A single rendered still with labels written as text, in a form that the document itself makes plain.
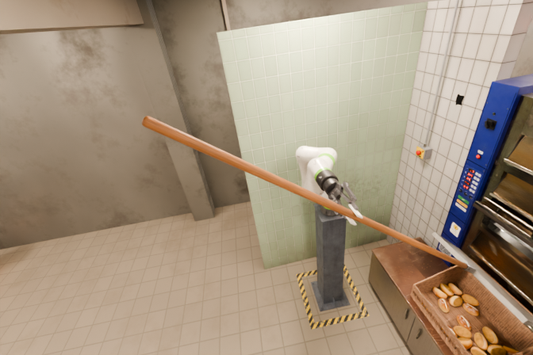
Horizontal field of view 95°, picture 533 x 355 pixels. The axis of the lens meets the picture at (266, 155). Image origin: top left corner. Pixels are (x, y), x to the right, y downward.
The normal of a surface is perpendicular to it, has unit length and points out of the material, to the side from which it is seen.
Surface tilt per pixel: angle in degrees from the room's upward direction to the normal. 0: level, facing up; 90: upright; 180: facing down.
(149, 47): 90
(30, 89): 90
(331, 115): 90
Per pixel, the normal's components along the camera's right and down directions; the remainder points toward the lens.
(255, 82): 0.18, 0.48
